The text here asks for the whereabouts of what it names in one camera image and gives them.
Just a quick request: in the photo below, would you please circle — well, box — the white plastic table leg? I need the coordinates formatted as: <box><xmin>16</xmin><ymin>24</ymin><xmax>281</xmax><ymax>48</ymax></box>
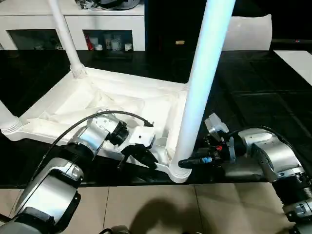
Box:
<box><xmin>47</xmin><ymin>0</ymin><xmax>86</xmax><ymax>78</ymax></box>
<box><xmin>174</xmin><ymin>0</ymin><xmax>236</xmax><ymax>163</ymax></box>
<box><xmin>0</xmin><ymin>99</ymin><xmax>22</xmax><ymax>134</ymax></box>

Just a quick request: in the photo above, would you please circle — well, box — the dark robot foot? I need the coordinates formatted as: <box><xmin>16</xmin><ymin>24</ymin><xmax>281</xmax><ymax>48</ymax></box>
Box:
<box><xmin>107</xmin><ymin>225</ymin><xmax>130</xmax><ymax>234</ymax></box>

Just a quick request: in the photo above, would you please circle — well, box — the black table mat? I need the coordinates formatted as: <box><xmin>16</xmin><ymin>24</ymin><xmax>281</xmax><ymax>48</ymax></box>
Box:
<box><xmin>0</xmin><ymin>50</ymin><xmax>312</xmax><ymax>188</ymax></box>

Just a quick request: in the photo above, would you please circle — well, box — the white flat board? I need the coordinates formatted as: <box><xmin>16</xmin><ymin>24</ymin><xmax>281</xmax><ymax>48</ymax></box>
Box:
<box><xmin>273</xmin><ymin>50</ymin><xmax>312</xmax><ymax>86</ymax></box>

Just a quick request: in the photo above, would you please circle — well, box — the white plastic seat panel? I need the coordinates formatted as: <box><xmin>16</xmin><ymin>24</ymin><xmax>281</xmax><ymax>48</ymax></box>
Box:
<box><xmin>223</xmin><ymin>13</ymin><xmax>273</xmax><ymax>52</ymax></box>

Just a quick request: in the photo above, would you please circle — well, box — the black cabinet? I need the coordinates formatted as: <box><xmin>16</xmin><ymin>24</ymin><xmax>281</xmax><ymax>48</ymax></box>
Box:
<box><xmin>145</xmin><ymin>0</ymin><xmax>203</xmax><ymax>74</ymax></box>

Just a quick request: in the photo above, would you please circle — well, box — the black rod with red mark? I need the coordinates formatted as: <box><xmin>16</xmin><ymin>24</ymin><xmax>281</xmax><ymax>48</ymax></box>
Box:
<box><xmin>270</xmin><ymin>39</ymin><xmax>312</xmax><ymax>44</ymax></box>

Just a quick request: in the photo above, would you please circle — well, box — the white cabinet with glass doors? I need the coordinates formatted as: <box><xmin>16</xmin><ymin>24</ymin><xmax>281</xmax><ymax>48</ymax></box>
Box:
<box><xmin>0</xmin><ymin>0</ymin><xmax>146</xmax><ymax>52</ymax></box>

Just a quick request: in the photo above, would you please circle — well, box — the dark helmet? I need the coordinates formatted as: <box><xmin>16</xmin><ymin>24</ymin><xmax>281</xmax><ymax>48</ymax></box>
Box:
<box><xmin>97</xmin><ymin>0</ymin><xmax>142</xmax><ymax>10</ymax></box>

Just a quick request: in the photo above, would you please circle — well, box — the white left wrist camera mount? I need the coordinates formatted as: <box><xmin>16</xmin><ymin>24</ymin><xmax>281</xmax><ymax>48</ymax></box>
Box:
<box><xmin>114</xmin><ymin>125</ymin><xmax>156</xmax><ymax>153</ymax></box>

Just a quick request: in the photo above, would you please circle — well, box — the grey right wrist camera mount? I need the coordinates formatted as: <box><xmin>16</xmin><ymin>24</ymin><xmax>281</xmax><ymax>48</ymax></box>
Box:
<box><xmin>204</xmin><ymin>112</ymin><xmax>236</xmax><ymax>163</ymax></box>

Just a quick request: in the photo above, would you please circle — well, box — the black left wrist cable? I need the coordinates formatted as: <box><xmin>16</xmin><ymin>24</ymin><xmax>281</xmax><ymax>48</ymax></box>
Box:
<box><xmin>13</xmin><ymin>111</ymin><xmax>155</xmax><ymax>213</ymax></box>

